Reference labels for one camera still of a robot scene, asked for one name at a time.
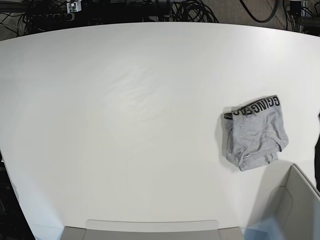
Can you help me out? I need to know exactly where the grey bin right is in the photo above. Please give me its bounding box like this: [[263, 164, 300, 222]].
[[262, 164, 320, 240]]

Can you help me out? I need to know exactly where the black floor cable pile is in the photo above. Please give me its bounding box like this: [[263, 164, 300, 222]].
[[139, 0, 221, 25]]

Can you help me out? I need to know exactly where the blue object bottom corner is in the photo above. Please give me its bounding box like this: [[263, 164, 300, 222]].
[[242, 217, 285, 240]]

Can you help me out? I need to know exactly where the grey bin front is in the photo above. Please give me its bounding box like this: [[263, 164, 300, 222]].
[[60, 219, 244, 240]]

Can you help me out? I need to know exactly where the white right-side wrist camera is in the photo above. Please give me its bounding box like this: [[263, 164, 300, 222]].
[[66, 0, 82, 13]]

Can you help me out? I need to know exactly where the grey bin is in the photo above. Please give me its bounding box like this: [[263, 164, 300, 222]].
[[262, 164, 320, 240], [60, 219, 244, 240]]

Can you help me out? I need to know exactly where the grey T-shirt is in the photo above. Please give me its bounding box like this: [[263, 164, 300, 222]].
[[223, 95, 289, 172]]

